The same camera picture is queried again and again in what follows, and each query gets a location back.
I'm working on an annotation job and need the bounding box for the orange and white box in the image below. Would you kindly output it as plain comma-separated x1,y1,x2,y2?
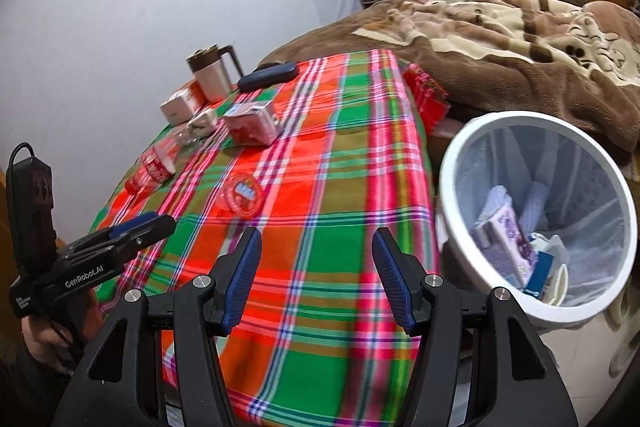
160,79,208,125

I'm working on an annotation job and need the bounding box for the plaid tablecloth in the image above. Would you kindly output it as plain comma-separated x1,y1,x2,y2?
92,49,442,427

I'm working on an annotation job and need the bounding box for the clear bin liner bag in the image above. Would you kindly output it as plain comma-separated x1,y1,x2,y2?
450,122,626,308

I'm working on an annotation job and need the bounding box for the person's left hand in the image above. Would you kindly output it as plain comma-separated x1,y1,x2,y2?
23,301,102,374

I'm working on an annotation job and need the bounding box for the brown and beige mug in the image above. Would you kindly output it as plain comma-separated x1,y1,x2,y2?
186,44,246,102

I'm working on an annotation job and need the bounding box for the brown printed blanket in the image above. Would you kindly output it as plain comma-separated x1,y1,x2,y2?
260,0,640,152

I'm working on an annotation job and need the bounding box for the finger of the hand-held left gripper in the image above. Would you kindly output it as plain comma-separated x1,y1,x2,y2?
85,214,177,266
75,212,159,253

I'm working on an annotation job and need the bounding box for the clear bottle with red label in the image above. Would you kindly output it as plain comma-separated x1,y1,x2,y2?
125,132,202,196

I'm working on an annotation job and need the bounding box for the dark blue glasses case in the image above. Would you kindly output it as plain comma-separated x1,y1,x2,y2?
237,62,299,92

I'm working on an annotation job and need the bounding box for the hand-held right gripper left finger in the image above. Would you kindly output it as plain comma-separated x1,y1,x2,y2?
52,227,264,427

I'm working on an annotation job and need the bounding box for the white round trash bin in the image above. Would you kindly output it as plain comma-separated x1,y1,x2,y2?
437,111,634,329

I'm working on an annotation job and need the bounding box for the purple silver drink carton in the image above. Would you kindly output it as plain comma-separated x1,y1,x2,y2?
472,186,539,288

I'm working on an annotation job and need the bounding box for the beige flattened carton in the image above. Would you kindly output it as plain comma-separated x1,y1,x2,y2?
186,109,224,146

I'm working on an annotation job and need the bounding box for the black power strip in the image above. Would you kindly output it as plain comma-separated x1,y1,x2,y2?
7,142,57,278

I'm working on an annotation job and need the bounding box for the person's left forearm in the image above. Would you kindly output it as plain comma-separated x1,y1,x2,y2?
0,349,76,427

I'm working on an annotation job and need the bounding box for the blue and white packet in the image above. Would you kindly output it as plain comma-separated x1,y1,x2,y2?
524,252,555,297

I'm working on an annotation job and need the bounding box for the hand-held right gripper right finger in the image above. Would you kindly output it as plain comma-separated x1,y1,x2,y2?
372,226,581,427

